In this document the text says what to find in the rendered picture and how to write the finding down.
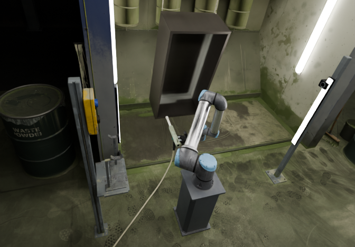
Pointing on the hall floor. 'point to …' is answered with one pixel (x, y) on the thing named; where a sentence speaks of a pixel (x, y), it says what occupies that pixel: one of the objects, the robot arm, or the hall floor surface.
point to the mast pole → (315, 114)
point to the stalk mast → (85, 148)
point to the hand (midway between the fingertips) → (174, 139)
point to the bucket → (347, 131)
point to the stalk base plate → (100, 232)
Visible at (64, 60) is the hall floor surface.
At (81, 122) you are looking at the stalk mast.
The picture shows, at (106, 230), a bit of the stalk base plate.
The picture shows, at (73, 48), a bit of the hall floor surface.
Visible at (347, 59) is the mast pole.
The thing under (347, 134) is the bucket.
